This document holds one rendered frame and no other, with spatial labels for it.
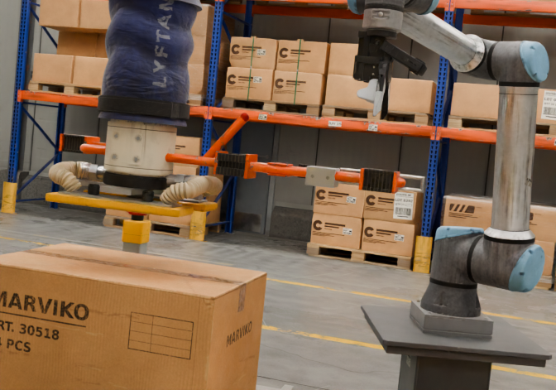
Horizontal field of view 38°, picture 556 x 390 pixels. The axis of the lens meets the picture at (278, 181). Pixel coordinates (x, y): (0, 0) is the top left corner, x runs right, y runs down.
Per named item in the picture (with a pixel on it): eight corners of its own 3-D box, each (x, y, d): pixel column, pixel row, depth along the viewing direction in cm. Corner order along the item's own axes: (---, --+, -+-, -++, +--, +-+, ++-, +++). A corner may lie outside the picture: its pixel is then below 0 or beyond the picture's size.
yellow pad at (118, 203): (44, 200, 190) (45, 180, 190) (64, 199, 200) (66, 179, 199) (179, 218, 182) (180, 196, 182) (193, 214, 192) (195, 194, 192)
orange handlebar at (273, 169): (36, 150, 203) (38, 136, 202) (91, 151, 232) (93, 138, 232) (404, 191, 182) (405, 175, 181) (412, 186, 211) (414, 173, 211)
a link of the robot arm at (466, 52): (475, 48, 253) (347, -32, 204) (511, 48, 244) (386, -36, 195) (467, 84, 252) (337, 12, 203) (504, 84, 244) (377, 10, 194)
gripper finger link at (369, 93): (353, 114, 180) (360, 84, 185) (379, 117, 179) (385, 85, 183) (352, 105, 178) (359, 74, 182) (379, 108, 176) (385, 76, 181)
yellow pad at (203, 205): (81, 197, 208) (83, 178, 208) (98, 195, 218) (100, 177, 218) (205, 212, 201) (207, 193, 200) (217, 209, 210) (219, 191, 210)
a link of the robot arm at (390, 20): (405, 16, 188) (400, 8, 179) (402, 37, 189) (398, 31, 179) (366, 14, 191) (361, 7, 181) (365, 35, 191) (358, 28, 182)
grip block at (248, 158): (212, 175, 190) (214, 150, 190) (223, 174, 200) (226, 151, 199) (246, 179, 188) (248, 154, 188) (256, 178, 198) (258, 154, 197)
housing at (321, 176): (304, 185, 187) (306, 166, 186) (309, 184, 193) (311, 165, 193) (333, 188, 185) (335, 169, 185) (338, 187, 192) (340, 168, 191)
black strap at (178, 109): (80, 109, 191) (82, 92, 190) (122, 114, 213) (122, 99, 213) (169, 117, 185) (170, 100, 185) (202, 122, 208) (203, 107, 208)
